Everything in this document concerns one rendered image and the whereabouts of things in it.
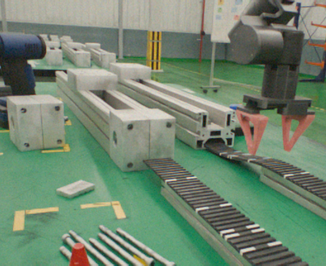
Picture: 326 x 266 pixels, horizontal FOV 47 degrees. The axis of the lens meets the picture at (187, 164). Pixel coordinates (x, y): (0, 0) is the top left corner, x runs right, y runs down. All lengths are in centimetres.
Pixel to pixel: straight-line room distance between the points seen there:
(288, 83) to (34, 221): 43
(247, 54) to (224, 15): 653
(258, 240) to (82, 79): 74
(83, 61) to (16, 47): 171
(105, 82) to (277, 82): 56
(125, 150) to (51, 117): 21
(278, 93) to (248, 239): 29
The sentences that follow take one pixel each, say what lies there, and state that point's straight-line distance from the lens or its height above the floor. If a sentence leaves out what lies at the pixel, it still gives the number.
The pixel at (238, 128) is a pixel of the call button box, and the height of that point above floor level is 80.
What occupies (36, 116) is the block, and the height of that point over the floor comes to 85.
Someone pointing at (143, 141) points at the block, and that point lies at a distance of 67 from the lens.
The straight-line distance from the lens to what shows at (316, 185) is 59.
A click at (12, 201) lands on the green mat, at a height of 78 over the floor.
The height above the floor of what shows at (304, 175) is 81.
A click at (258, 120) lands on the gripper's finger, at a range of 60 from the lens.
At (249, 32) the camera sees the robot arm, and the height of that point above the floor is 103.
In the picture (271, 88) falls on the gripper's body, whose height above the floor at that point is 94.
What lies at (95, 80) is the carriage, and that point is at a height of 89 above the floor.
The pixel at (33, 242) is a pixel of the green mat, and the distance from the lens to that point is 47.
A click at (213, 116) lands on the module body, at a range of 88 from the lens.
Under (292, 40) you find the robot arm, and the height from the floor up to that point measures 102.
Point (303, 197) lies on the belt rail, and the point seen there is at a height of 79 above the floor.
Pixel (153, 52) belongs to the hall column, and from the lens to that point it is 1101.
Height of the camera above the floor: 102
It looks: 19 degrees down
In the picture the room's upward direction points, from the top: 4 degrees clockwise
